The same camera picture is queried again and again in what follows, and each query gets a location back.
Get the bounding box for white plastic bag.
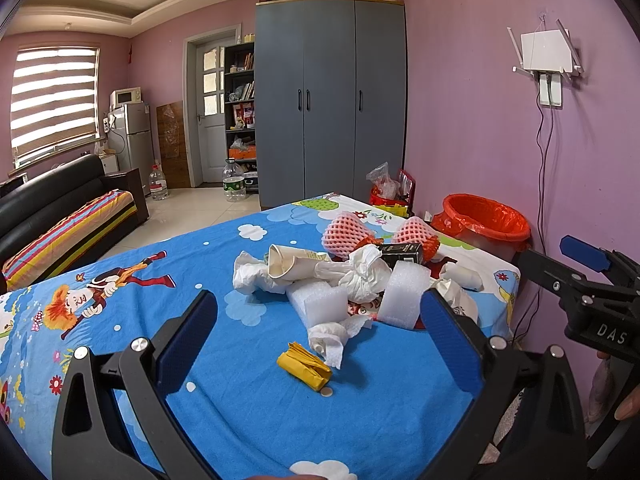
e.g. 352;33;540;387
232;252;292;295

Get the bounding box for white wall socket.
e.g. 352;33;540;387
538;73;563;108

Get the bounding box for striped sofa cushion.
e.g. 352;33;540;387
1;190;138;290

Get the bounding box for black small box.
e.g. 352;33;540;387
376;243;424;269

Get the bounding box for grey panel door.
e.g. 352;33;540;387
195;37;233;183

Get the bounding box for orange-lined trash bin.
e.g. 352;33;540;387
431;193;533;261

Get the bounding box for pink foam fruit net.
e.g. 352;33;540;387
321;212;376;258
392;217;440;261

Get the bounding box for white wifi router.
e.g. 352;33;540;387
506;20;585;77

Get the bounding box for dark bookshelf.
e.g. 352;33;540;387
222;41;258;194

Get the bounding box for yellow paper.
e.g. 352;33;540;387
277;342;332;392

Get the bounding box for white paper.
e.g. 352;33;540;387
431;262;483;323

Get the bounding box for white microwave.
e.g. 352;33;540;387
110;87;142;110

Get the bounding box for grey wardrobe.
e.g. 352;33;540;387
254;0;407;209

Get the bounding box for silver refrigerator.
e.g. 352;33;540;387
106;102;154;196

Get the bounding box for white tissue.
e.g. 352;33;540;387
314;244;392;304

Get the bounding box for cartoon blue tablecloth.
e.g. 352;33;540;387
0;192;522;480

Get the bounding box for large water bottle green label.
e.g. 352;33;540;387
222;157;246;203

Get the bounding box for brown cardboard sheet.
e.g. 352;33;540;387
156;101;191;188

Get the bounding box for person's right hand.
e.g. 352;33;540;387
614;386;640;422

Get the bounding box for black router cable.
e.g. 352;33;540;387
508;75;558;351

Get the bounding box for water bottle red label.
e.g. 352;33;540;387
149;164;169;200

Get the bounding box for beige paper cup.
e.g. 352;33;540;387
267;245;331;282

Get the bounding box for red bucket with bags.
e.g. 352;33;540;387
366;162;416;218

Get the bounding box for small white tissue wad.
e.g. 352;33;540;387
307;315;372;370

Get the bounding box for window zebra blind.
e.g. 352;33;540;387
10;44;100;169

